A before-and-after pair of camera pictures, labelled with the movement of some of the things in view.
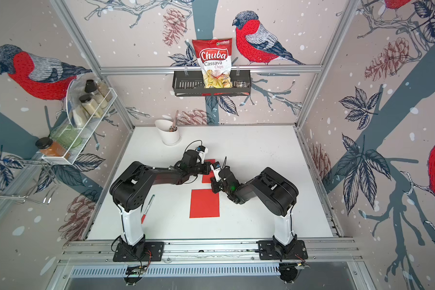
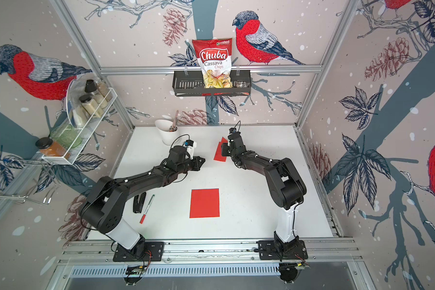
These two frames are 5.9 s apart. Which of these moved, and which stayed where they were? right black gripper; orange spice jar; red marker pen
Moved: right black gripper
Stayed: orange spice jar; red marker pen
